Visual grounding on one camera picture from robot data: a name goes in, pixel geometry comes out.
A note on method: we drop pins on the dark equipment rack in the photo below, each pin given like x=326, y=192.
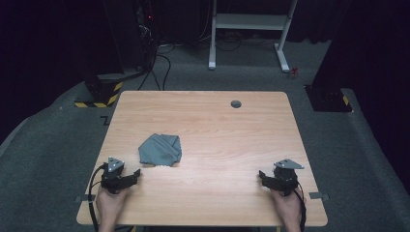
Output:
x=146, y=29

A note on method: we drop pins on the grey tape strip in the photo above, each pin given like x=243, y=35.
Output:
x=82, y=198
x=318, y=196

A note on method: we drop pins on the grey cloth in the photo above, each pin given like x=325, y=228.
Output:
x=160, y=150

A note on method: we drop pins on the black yellow striped stand base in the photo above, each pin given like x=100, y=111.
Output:
x=103, y=95

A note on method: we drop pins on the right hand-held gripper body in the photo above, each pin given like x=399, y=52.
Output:
x=286, y=180

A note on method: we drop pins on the person's left hand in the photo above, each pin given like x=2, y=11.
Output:
x=109, y=204

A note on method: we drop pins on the person's right hand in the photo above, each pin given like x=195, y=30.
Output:
x=290, y=206

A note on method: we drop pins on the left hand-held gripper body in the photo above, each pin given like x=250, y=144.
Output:
x=111, y=180

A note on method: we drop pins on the grey round table grommet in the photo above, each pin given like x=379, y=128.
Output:
x=236, y=104

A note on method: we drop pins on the white metal stand frame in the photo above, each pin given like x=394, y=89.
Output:
x=251, y=22

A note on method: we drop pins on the small red floor object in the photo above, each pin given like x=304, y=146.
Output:
x=292, y=73

